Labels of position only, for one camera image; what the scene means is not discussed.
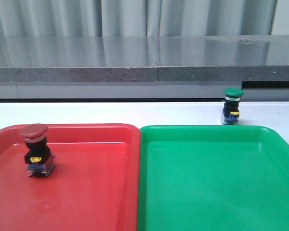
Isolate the red mushroom push button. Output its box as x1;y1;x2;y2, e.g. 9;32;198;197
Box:
20;124;56;177

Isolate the red plastic tray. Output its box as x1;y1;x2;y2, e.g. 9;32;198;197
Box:
0;124;140;231

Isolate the grey pleated curtain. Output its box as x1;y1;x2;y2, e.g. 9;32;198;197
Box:
0;0;277;37

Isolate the green plastic tray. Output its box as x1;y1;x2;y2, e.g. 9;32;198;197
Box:
137;126;289;231

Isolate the green mushroom push button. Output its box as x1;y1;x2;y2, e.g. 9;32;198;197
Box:
222;88;244;125

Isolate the grey speckled stone counter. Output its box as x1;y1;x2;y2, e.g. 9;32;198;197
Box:
0;35;289;102

